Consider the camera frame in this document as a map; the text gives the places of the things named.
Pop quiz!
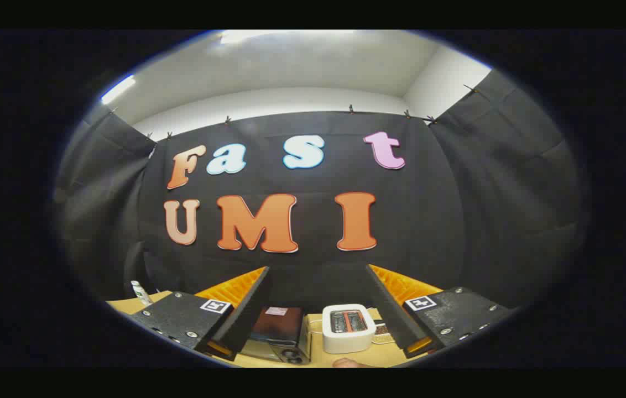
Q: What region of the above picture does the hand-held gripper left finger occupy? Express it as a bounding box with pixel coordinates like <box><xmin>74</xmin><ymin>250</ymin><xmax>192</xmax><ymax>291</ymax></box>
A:
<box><xmin>125</xmin><ymin>266</ymin><xmax>272</xmax><ymax>363</ymax></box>

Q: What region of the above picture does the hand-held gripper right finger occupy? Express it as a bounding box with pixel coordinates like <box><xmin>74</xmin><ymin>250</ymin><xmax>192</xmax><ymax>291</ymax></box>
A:
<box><xmin>366</xmin><ymin>264</ymin><xmax>515</xmax><ymax>360</ymax></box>

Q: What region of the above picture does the black toaster oven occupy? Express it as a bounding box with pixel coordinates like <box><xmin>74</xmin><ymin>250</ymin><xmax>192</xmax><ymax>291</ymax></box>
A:
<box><xmin>238</xmin><ymin>306</ymin><xmax>312</xmax><ymax>365</ymax></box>

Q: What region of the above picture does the white slot toaster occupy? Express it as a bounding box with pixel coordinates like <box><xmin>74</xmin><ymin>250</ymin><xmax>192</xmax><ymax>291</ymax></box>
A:
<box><xmin>322</xmin><ymin>303</ymin><xmax>377</xmax><ymax>354</ymax></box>

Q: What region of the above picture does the black backdrop cloth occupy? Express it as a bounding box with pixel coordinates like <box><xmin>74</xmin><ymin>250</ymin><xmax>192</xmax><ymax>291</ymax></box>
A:
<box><xmin>53</xmin><ymin>69</ymin><xmax>590</xmax><ymax>310</ymax></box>

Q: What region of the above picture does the white green-label bottle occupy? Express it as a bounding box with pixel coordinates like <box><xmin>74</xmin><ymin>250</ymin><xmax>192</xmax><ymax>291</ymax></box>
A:
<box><xmin>130</xmin><ymin>280</ymin><xmax>153</xmax><ymax>306</ymax></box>

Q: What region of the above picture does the row of small black clips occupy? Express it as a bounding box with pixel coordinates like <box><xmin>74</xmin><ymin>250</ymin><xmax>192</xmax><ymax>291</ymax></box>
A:
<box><xmin>108</xmin><ymin>83</ymin><xmax>479</xmax><ymax>139</ymax></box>

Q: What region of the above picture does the ceiling light strip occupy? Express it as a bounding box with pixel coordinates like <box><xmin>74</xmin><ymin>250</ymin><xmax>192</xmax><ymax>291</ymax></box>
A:
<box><xmin>219</xmin><ymin>30</ymin><xmax>358</xmax><ymax>46</ymax></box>
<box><xmin>100</xmin><ymin>75</ymin><xmax>137</xmax><ymax>106</ymax></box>

